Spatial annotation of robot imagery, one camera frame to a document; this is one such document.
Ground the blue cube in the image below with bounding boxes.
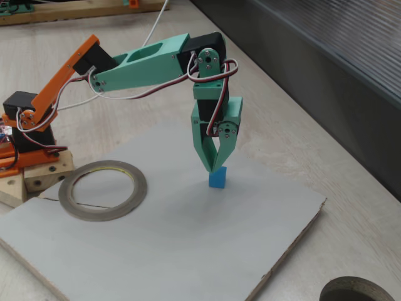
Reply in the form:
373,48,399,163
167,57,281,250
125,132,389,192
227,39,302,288
208,166,227,190

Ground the wooden robot base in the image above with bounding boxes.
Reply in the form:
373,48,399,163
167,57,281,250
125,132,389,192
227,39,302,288
0,149,75,209

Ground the grey-topped wooden board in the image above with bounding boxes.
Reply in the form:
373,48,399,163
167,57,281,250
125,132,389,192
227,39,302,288
0,119,327,301

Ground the grey translucent desk partition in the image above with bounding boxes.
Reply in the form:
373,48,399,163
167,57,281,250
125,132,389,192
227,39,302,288
190,0,401,203

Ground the long wooden plank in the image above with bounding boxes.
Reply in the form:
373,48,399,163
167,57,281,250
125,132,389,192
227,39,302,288
0,0,170,26

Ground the red controller circuit board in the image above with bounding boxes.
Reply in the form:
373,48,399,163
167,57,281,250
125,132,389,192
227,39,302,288
0,120,13,147

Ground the green printed part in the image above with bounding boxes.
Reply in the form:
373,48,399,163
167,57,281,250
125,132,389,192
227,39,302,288
0,3,34,16

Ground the grey ring of tape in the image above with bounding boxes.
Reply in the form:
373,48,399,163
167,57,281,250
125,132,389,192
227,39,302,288
58,159,148,222

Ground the white USB cable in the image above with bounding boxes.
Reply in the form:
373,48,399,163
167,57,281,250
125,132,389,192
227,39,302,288
57,0,172,111

